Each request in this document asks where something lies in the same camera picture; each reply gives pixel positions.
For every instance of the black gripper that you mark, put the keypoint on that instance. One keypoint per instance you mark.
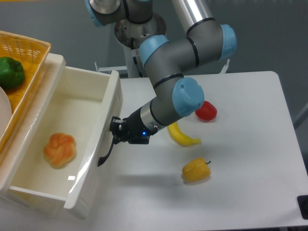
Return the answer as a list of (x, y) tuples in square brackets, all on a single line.
[(136, 131)]

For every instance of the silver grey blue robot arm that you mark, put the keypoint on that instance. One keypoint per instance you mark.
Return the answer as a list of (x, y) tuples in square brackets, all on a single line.
[(163, 61)]

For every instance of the white drawer cabinet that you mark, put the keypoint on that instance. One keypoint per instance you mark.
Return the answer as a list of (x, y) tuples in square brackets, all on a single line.
[(16, 146)]

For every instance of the orange knotted bread roll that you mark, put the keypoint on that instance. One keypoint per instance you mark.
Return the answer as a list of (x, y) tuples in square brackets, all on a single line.
[(59, 150)]

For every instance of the yellow banana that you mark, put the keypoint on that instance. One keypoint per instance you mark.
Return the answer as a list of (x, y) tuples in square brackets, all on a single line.
[(181, 138)]

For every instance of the yellow bell pepper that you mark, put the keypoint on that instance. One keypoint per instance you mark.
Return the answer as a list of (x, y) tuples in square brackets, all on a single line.
[(196, 170)]

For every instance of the red bell pepper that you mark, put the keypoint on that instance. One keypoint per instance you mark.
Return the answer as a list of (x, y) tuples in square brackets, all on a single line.
[(206, 112)]

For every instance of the white plate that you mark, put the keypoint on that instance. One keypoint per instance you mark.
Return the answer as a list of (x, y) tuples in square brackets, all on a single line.
[(5, 111)]

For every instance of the yellow woven basket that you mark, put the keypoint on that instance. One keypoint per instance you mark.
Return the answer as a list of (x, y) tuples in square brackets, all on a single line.
[(22, 58)]

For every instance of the green bell pepper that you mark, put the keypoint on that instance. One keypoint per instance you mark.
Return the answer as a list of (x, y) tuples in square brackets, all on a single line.
[(11, 73)]

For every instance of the black corner device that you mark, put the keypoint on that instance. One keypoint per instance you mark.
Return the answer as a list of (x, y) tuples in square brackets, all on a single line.
[(303, 205)]

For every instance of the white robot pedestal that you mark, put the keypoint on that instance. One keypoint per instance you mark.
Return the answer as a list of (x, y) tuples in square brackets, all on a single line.
[(131, 36)]

